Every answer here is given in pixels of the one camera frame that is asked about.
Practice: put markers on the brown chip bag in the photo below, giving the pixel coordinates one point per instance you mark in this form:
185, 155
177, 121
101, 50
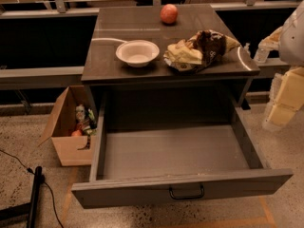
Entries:
199, 52

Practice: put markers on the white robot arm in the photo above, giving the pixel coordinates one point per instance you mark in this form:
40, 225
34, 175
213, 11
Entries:
291, 41

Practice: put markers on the white paper bowl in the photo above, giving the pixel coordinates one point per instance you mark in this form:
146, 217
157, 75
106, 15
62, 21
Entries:
137, 53

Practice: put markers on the dark grey cabinet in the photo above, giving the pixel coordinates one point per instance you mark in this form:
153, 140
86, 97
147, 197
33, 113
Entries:
158, 91

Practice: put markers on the open grey drawer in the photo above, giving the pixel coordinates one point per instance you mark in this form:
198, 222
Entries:
137, 160

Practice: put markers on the green snack packet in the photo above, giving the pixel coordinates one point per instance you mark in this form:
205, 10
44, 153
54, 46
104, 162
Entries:
89, 124

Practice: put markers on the red fruit in box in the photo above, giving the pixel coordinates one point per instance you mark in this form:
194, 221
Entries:
76, 133

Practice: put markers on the cardboard box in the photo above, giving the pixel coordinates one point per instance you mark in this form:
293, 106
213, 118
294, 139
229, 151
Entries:
61, 123

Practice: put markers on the red apple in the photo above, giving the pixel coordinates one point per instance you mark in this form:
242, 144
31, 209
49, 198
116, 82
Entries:
169, 14

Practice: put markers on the yellow foam blocks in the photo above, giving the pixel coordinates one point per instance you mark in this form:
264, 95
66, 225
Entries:
286, 98

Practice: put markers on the black metal stand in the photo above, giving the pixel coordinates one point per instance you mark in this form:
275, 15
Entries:
28, 209

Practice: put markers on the black drawer handle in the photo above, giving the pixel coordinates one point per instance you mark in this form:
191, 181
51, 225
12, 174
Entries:
186, 193

